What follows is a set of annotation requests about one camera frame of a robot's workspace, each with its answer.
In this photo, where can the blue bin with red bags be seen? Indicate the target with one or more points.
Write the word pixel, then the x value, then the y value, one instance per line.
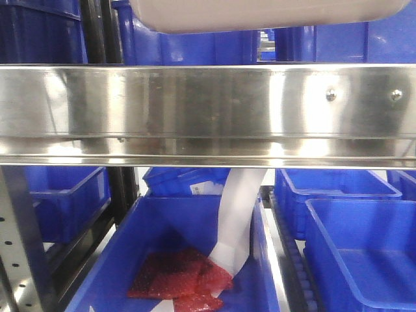
pixel 171 224

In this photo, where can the red bubble wrap bag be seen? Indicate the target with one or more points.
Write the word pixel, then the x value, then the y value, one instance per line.
pixel 187 277

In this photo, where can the white paper strip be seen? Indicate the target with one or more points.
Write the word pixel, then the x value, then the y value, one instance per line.
pixel 234 218

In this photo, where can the blue bin lower centre back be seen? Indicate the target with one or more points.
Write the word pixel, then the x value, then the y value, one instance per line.
pixel 181 182

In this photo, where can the white plastic lidded bin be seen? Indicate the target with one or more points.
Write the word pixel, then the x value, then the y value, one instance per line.
pixel 174 17

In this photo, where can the blue bin upper right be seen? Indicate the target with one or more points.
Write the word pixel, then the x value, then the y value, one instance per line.
pixel 389 40

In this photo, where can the black roller track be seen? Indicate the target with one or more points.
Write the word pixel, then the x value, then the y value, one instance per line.
pixel 294 287

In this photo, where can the stainless steel shelf rail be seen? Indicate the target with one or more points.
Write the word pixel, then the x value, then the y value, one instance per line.
pixel 267 116

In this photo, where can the blue bin lower right front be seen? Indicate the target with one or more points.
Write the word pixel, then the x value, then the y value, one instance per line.
pixel 362 253

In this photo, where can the blue bin lower left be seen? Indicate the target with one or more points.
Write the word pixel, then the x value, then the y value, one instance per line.
pixel 65 198

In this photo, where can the dark blue bin upper left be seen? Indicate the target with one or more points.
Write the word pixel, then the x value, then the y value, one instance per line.
pixel 44 32

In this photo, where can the blue bin lower right back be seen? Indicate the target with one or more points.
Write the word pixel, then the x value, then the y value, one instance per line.
pixel 293 187

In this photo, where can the perforated steel shelf upright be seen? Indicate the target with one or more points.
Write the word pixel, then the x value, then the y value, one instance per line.
pixel 24 268

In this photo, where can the blue bin upper centre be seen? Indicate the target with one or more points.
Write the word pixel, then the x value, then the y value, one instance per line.
pixel 143 47

